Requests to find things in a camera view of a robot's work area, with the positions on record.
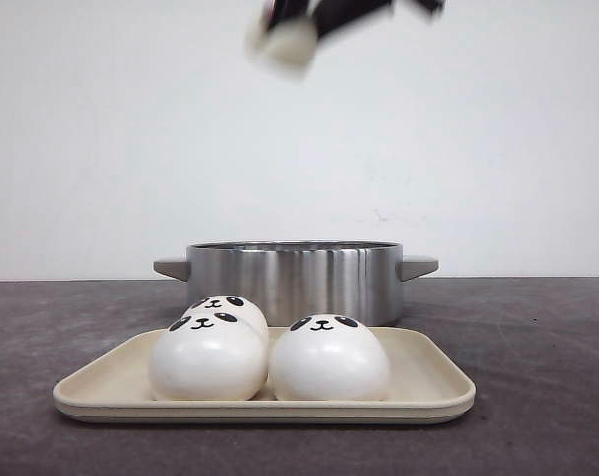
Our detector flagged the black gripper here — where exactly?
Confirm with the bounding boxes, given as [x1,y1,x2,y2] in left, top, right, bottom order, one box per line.
[260,0,446,38]

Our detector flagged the panda bun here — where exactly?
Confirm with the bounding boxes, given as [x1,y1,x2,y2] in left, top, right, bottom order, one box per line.
[269,314,390,401]
[244,16,318,80]
[183,295,269,341]
[148,312,268,401]

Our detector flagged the stainless steel steamer pot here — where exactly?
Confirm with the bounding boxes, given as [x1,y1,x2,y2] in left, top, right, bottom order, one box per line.
[153,240,439,326]

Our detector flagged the cream rectangular plastic tray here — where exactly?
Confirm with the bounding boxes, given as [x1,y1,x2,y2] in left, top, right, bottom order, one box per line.
[53,327,476,425]

